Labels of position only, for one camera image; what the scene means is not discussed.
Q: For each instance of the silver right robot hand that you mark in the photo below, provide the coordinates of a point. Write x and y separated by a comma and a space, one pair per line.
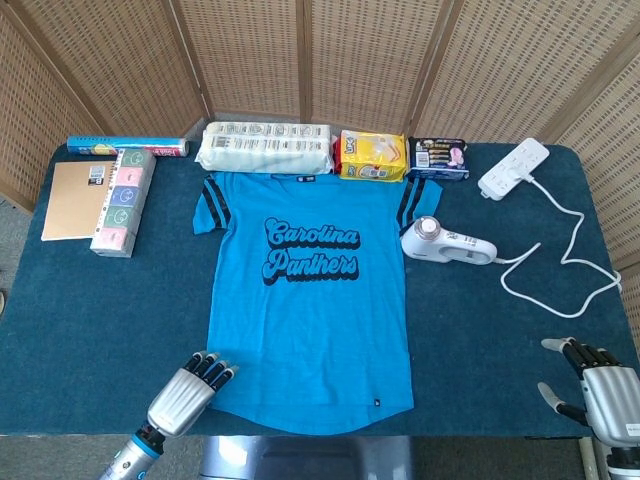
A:
612, 405

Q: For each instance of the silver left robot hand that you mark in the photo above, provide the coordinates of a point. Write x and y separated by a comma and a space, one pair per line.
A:
182, 400

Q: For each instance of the blue Carolina Panthers t-shirt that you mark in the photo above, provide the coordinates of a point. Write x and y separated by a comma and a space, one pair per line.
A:
310, 325

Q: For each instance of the white handheld garment steamer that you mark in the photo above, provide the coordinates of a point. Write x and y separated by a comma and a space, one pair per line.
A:
425, 245

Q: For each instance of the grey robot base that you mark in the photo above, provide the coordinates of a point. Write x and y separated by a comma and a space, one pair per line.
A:
300, 460

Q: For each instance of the teal carpet table cover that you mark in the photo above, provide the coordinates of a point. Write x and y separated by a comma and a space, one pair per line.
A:
100, 325

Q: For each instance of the pastel pocket tissue pack stack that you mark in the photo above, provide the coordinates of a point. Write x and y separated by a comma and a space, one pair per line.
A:
122, 200

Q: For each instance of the brown notebook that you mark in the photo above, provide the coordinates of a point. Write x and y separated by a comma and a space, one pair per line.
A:
70, 205

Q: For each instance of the white power strip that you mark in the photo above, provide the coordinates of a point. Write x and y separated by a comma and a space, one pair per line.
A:
500, 185

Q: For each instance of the white tissue paper pack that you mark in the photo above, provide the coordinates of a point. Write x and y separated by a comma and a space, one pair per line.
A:
265, 150

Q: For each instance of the blue plastic wrap roll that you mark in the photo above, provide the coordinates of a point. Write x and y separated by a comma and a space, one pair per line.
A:
90, 145

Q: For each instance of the dark blue sanitary pad pack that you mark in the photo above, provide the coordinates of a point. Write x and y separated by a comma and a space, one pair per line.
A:
437, 160

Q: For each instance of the yellow biscuit pack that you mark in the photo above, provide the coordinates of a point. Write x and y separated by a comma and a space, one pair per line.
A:
372, 155

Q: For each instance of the wooden rattan folding screen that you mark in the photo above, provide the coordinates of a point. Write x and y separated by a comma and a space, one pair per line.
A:
250, 50

